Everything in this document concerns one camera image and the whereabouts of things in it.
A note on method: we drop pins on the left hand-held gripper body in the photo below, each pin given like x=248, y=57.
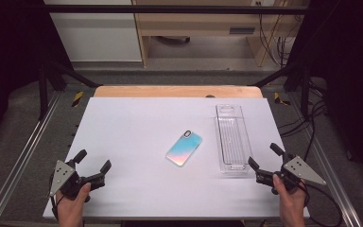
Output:
x=63, y=176

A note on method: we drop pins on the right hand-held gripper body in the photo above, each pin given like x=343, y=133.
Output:
x=301, y=170

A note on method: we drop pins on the clear plastic storage box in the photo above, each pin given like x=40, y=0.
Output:
x=232, y=142

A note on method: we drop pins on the pastel gradient phone case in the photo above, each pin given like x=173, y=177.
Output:
x=184, y=148

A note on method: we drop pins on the person's left hand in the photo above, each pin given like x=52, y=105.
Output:
x=71, y=208

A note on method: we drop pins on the person's right hand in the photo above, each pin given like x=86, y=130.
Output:
x=291, y=203

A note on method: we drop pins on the white board sheet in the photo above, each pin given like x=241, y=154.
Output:
x=123, y=142

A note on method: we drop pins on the yellow clamp right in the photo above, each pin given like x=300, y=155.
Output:
x=279, y=99

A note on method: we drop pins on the black metal stand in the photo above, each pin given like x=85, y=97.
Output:
x=44, y=91
x=304, y=88

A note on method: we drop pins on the dark curtain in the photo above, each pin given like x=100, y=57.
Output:
x=349, y=63
x=9, y=47

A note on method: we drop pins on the white cabinet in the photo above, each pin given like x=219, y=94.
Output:
x=97, y=34

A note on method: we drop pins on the light wooden desk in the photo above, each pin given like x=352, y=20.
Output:
x=198, y=20

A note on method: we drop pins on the black horizontal frame bar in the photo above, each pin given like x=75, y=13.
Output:
x=170, y=9

